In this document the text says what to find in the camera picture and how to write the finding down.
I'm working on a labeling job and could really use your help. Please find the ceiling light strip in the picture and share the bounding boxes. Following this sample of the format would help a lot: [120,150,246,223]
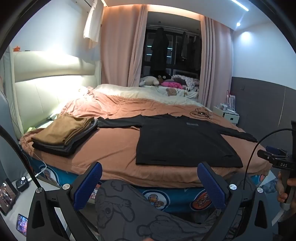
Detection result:
[231,0,249,11]

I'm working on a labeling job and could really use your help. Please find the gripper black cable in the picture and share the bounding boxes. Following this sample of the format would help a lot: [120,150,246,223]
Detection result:
[0,125,40,189]
[244,128,293,189]

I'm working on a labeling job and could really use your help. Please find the blue printed bed sheet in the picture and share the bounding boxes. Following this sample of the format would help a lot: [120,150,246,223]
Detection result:
[28,155,269,213]

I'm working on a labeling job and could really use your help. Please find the smartphone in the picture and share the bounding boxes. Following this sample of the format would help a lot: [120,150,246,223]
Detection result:
[16,213,29,237]

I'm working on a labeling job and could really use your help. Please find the thin black cable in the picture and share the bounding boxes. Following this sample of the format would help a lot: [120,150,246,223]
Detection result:
[190,108,213,119]

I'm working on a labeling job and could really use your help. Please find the black folded garment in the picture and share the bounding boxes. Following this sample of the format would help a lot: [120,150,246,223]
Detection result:
[31,141,78,158]

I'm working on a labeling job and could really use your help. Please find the brown folded garment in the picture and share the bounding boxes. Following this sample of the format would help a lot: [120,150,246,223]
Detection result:
[31,113,95,146]

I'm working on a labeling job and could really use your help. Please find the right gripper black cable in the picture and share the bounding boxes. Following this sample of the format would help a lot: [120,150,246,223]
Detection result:
[244,128,293,189]

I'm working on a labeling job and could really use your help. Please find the brown blanket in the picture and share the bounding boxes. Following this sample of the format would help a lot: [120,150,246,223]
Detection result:
[20,87,272,189]

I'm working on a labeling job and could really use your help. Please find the tablet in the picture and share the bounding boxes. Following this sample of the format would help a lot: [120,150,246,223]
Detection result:
[0,178,20,216]

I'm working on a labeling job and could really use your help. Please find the dark brown plush toy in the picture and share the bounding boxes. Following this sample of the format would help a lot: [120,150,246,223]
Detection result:
[157,74,171,85]

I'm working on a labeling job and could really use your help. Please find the floral cloth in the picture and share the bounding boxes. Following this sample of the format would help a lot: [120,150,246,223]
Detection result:
[172,75,200,92]

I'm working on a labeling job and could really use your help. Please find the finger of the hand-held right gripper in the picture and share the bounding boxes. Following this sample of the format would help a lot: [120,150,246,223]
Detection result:
[257,149,278,162]
[265,146,288,158]

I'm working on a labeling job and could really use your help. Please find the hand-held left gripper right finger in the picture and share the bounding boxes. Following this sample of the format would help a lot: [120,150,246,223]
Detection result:
[196,161,274,241]

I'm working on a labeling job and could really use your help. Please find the white wire rack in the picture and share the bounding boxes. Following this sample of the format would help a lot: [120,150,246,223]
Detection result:
[225,90,237,112]

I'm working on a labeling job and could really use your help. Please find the person's leg in patterned pants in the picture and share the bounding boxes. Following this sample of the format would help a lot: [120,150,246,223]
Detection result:
[95,178,232,241]

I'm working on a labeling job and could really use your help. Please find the white plush toy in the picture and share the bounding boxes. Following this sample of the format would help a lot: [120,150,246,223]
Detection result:
[139,76,159,87]

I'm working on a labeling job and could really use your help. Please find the pink cloth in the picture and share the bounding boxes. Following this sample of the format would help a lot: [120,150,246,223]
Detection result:
[161,80,183,89]

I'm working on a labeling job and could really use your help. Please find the white nightstand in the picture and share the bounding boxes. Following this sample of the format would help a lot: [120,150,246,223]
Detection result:
[213,105,240,126]

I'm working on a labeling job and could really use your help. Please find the white hanging garment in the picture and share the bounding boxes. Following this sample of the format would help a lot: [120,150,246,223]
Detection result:
[83,0,104,49]

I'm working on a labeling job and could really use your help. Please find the white bedside table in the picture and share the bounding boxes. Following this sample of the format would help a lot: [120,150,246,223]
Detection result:
[0,178,77,241]

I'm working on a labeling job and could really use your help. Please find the white charging cable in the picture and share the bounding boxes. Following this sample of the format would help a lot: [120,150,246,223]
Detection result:
[27,170,48,183]

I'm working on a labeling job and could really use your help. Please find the person's right hand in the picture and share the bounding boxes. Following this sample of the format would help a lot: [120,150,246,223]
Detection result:
[277,173,296,204]

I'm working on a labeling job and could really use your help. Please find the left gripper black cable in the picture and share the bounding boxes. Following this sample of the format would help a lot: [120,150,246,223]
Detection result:
[0,125,40,189]

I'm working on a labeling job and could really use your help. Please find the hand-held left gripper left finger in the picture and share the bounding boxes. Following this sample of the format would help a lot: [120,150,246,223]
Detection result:
[26,161,103,241]

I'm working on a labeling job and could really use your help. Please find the cream padded headboard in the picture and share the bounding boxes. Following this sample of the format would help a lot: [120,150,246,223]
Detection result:
[13,50,102,135]

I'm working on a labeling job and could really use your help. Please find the black long-sleeve shirt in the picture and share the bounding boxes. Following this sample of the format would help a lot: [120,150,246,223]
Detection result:
[97,115,258,168]

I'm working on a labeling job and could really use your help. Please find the grey folded garment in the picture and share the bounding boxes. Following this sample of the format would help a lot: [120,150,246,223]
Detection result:
[62,118,99,154]

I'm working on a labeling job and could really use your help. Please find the pink curtain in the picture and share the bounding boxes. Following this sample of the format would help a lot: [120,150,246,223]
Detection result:
[200,16,234,110]
[100,4,148,87]

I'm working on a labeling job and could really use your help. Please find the grey hanging garment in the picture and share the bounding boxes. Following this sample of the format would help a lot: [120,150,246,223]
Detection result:
[181,31,191,60]

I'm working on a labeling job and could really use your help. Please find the dark hanging coat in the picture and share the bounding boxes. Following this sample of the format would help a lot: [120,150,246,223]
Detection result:
[150,27,170,72]

